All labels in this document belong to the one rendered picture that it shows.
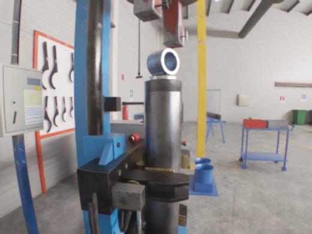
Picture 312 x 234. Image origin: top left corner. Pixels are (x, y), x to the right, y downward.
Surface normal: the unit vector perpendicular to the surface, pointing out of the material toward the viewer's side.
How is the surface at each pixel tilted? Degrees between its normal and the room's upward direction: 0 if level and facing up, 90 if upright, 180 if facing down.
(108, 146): 45
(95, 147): 90
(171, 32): 90
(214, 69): 90
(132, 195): 90
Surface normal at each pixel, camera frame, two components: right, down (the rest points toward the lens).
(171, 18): -0.41, 0.08
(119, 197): -0.19, 0.08
